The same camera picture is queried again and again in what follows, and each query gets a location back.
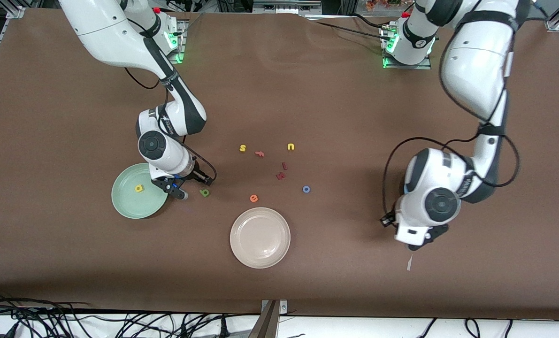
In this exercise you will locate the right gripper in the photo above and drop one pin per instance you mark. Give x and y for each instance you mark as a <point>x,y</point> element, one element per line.
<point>199,175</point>

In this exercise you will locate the white paper scrap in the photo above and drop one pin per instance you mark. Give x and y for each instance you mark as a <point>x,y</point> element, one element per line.
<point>409,264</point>

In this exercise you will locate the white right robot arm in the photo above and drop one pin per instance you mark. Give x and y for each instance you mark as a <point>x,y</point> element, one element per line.
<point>105,33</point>

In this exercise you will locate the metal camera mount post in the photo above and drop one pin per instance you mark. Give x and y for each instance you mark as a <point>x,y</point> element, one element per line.
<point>270,324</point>

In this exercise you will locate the pale green round plate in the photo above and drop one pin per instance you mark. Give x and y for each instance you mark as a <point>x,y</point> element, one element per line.
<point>129,202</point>

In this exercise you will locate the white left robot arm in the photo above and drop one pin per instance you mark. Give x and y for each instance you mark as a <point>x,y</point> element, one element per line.
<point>476,61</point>

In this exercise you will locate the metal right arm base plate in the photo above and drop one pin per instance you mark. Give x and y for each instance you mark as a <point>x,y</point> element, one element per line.
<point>184,35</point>

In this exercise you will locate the beige round plate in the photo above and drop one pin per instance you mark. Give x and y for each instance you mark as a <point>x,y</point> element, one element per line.
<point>259,237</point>

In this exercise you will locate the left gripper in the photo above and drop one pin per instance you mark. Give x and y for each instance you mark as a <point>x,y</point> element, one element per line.
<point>388,218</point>

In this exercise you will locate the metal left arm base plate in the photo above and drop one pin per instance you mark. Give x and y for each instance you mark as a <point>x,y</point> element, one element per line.
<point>420,66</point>

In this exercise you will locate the green foam letter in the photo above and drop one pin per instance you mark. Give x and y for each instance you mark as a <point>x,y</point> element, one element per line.
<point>202,190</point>

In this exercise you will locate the orange artificial flowers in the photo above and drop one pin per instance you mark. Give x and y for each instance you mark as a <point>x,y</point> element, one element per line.
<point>382,3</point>

